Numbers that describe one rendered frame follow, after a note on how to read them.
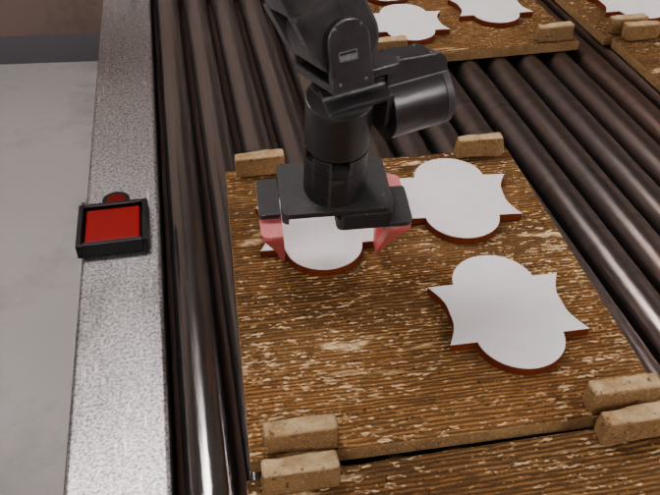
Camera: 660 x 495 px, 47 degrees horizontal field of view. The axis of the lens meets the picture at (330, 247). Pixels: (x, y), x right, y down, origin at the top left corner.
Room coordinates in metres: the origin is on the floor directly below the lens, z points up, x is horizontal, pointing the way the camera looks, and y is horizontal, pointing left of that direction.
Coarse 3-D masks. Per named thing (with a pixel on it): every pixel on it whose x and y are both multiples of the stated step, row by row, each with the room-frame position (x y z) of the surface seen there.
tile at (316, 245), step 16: (256, 208) 0.66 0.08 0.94; (304, 224) 0.63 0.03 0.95; (320, 224) 0.63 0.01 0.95; (288, 240) 0.61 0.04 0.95; (304, 240) 0.61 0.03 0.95; (320, 240) 0.61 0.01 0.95; (336, 240) 0.61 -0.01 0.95; (352, 240) 0.61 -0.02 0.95; (368, 240) 0.61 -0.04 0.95; (272, 256) 0.59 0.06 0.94; (288, 256) 0.58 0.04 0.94; (304, 256) 0.58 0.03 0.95; (320, 256) 0.58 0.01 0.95; (336, 256) 0.58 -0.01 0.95; (352, 256) 0.58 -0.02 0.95; (304, 272) 0.57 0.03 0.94; (320, 272) 0.56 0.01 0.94; (336, 272) 0.56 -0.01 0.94
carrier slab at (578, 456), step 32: (480, 448) 0.36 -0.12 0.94; (512, 448) 0.36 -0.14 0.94; (544, 448) 0.36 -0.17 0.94; (576, 448) 0.36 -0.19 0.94; (608, 448) 0.36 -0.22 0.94; (640, 448) 0.36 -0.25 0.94; (256, 480) 0.33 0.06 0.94; (352, 480) 0.33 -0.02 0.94; (384, 480) 0.33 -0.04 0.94; (416, 480) 0.33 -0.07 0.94; (448, 480) 0.33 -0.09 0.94; (480, 480) 0.33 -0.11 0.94; (512, 480) 0.33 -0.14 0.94; (544, 480) 0.33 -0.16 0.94; (576, 480) 0.33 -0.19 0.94; (608, 480) 0.33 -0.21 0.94; (640, 480) 0.33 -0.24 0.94
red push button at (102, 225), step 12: (96, 216) 0.67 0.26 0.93; (108, 216) 0.67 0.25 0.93; (120, 216) 0.67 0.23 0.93; (132, 216) 0.67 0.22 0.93; (96, 228) 0.65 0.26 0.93; (108, 228) 0.65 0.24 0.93; (120, 228) 0.65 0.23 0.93; (132, 228) 0.65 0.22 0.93; (84, 240) 0.63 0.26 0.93; (96, 240) 0.63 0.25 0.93
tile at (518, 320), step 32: (480, 256) 0.58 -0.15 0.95; (448, 288) 0.53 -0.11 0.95; (480, 288) 0.53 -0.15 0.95; (512, 288) 0.53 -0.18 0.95; (544, 288) 0.53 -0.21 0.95; (480, 320) 0.49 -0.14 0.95; (512, 320) 0.49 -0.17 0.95; (544, 320) 0.49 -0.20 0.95; (576, 320) 0.49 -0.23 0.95; (480, 352) 0.46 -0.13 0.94; (512, 352) 0.45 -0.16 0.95; (544, 352) 0.45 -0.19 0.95
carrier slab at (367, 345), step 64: (512, 192) 0.71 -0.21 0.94; (256, 256) 0.59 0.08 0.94; (384, 256) 0.59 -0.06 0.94; (448, 256) 0.59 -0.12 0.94; (512, 256) 0.59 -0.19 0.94; (256, 320) 0.50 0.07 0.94; (320, 320) 0.50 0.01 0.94; (384, 320) 0.50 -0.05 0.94; (448, 320) 0.50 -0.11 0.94; (256, 384) 0.42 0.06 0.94; (320, 384) 0.42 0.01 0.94; (384, 384) 0.42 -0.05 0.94; (448, 384) 0.42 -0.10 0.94; (512, 384) 0.42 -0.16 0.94; (576, 384) 0.42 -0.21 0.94; (256, 448) 0.36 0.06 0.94; (384, 448) 0.36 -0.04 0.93
